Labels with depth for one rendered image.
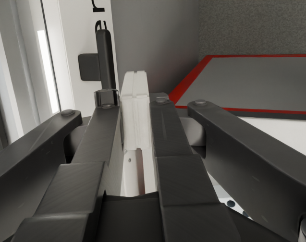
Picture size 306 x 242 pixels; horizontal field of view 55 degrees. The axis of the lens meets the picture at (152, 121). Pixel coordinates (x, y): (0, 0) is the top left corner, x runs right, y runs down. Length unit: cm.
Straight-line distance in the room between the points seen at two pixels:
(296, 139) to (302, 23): 77
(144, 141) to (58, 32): 18
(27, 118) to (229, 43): 99
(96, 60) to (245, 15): 92
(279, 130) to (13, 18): 35
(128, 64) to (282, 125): 25
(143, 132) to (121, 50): 31
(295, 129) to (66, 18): 33
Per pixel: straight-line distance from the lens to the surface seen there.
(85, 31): 33
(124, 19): 47
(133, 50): 50
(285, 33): 118
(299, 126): 45
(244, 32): 118
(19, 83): 27
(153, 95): 18
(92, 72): 31
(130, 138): 15
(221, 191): 48
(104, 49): 30
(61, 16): 30
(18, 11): 28
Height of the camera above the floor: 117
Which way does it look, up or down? 62 degrees down
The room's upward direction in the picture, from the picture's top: 139 degrees counter-clockwise
